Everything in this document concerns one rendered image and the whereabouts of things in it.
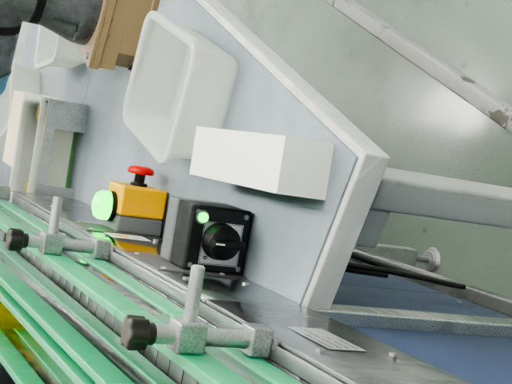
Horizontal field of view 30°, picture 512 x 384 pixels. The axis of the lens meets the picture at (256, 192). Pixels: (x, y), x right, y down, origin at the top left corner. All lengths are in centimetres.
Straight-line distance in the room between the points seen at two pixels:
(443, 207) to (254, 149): 23
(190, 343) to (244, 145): 35
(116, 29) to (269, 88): 48
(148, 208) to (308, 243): 42
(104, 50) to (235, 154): 56
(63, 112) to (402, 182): 95
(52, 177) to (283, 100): 82
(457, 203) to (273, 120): 24
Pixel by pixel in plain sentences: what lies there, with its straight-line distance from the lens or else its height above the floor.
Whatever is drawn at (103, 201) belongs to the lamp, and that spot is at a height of 85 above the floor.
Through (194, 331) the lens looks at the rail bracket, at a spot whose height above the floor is 95.
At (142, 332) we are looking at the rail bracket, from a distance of 78.
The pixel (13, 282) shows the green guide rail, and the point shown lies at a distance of 142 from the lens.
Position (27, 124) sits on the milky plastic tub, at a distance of 202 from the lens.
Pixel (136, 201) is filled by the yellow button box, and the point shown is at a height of 80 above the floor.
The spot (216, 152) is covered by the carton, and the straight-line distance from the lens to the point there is 115.
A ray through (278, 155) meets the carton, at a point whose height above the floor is 81.
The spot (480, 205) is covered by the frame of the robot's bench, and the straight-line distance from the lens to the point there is 115.
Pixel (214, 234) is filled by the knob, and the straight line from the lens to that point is 112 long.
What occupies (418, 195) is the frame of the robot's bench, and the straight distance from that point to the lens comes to 109.
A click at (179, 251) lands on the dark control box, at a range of 115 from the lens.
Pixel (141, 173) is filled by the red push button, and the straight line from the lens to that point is 142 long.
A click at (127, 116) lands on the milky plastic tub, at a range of 144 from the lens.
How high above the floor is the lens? 128
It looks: 27 degrees down
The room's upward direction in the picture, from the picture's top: 82 degrees counter-clockwise
